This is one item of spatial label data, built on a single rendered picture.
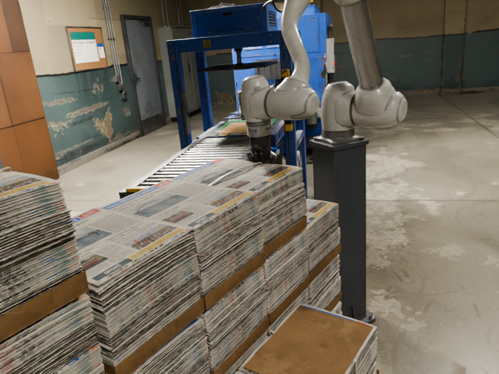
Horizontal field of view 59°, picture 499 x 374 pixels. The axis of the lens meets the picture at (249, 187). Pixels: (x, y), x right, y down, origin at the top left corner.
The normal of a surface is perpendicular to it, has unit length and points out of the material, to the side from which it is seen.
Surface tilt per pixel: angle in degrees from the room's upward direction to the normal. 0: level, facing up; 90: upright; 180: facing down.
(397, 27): 90
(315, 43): 90
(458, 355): 0
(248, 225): 90
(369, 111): 114
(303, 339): 0
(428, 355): 0
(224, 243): 90
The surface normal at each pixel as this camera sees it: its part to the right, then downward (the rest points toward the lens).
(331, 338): -0.08, -0.95
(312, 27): -0.22, 0.32
